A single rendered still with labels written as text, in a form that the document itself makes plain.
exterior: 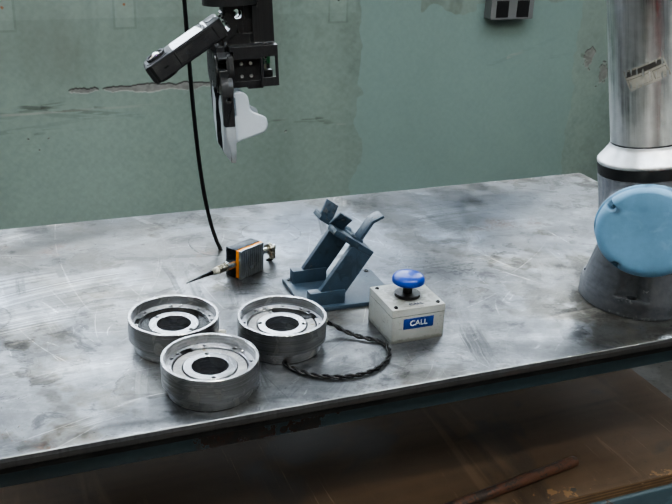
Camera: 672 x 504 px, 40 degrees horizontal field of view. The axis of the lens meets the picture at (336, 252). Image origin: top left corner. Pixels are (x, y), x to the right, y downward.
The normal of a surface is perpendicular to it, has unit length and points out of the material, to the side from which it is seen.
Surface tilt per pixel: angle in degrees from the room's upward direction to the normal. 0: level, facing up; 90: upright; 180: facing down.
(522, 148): 90
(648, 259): 97
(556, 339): 0
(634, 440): 0
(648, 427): 0
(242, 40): 87
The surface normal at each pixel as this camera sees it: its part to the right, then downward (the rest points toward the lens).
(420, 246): 0.04, -0.92
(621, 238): -0.32, 0.48
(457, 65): 0.36, 0.38
